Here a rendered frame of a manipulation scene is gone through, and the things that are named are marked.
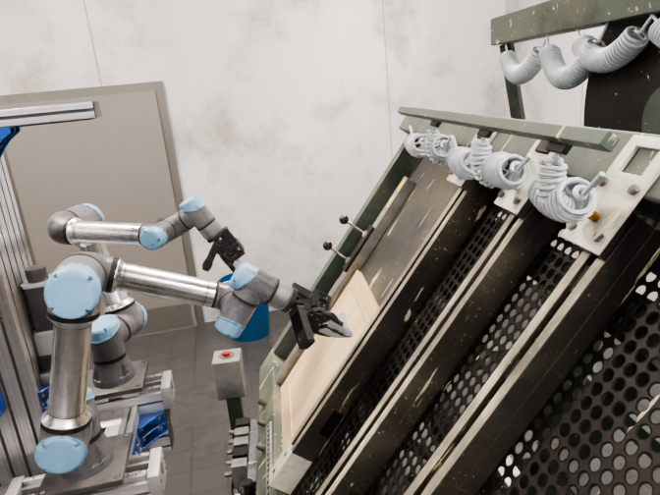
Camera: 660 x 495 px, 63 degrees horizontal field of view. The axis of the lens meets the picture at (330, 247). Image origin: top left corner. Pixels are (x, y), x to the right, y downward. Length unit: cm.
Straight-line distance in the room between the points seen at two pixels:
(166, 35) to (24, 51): 107
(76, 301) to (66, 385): 23
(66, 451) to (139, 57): 373
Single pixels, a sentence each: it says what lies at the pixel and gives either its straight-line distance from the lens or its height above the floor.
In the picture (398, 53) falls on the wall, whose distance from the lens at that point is 509.
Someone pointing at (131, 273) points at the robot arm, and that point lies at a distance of 150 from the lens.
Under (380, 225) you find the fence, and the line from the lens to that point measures 200.
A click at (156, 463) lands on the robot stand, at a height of 99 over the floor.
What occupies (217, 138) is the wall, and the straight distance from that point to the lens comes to 480.
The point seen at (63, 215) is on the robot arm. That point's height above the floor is 166.
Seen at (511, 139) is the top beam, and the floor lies 185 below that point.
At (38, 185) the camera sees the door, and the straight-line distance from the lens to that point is 497.
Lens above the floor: 201
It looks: 17 degrees down
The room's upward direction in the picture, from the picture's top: 6 degrees counter-clockwise
